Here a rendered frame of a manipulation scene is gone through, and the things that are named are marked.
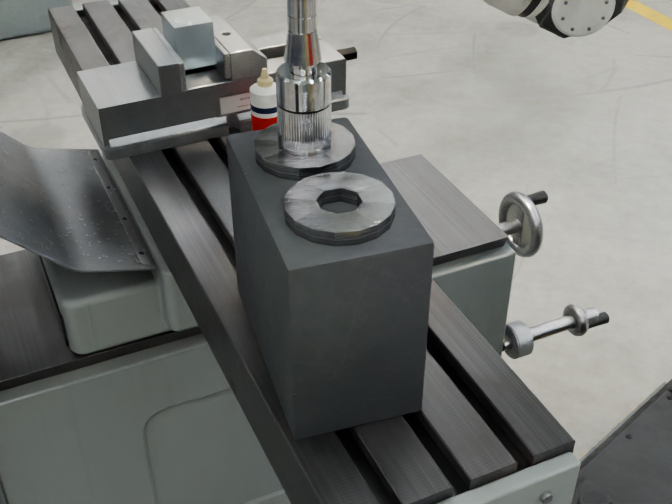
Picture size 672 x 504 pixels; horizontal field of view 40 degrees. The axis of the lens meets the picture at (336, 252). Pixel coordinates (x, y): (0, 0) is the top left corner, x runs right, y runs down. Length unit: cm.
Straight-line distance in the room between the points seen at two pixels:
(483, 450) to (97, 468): 68
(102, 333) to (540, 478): 61
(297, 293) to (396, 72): 301
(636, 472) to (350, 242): 73
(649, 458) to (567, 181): 180
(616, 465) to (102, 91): 85
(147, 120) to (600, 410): 139
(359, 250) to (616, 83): 308
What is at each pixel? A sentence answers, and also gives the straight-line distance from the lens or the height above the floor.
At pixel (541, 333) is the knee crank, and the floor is 55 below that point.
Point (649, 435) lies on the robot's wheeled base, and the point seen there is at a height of 59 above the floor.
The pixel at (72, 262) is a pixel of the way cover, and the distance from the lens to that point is 113.
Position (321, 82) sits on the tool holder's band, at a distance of 78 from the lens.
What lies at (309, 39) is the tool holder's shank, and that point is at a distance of 77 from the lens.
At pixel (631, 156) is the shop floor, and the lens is 325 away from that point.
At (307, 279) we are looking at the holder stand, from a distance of 70.
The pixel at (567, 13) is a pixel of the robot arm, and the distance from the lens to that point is 120.
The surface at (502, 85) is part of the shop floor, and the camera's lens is 363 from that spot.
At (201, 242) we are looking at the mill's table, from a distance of 105.
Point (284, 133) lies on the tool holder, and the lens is 80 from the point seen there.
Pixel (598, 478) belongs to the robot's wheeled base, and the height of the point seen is 59.
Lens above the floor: 156
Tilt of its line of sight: 36 degrees down
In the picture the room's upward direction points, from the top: straight up
